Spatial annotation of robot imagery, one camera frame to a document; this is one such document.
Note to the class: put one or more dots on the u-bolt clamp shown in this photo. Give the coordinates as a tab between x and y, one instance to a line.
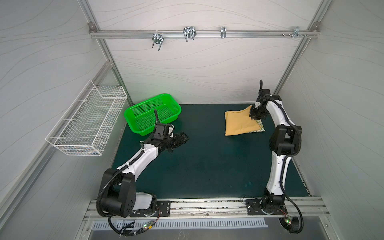
189	33
157	39

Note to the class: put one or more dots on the green plastic basket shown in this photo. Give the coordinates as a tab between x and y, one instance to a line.
142	117

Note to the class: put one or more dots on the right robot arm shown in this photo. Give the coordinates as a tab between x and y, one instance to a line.
285	143

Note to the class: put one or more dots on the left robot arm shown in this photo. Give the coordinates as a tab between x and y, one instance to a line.
118	195

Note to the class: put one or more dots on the yellow skirt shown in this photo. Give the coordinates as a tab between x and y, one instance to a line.
239	122

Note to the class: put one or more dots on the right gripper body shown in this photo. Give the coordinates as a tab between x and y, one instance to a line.
256	113

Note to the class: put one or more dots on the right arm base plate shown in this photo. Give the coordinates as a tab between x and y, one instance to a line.
254	208

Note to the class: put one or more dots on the middle U-bolt clamp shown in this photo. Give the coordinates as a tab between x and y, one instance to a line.
189	33

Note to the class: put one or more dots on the small metal hook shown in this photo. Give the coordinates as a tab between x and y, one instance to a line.
223	32

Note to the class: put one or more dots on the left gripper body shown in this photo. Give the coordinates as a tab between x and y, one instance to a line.
168	142

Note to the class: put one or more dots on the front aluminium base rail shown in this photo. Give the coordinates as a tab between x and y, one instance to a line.
227	208

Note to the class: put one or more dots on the white wire basket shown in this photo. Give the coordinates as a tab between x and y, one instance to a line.
87	124

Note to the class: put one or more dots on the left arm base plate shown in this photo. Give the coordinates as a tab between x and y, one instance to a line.
163	208

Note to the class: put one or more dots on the lemon print skirt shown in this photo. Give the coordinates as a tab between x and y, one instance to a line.
261	126

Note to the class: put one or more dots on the horizontal aluminium rail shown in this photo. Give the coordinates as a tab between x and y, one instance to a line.
201	34

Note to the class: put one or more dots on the white vent strip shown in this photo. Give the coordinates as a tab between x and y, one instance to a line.
176	224

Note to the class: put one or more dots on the right bolt bracket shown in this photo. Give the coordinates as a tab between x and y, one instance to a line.
295	34

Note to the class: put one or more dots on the left U-bolt clamp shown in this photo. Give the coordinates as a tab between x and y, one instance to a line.
157	39

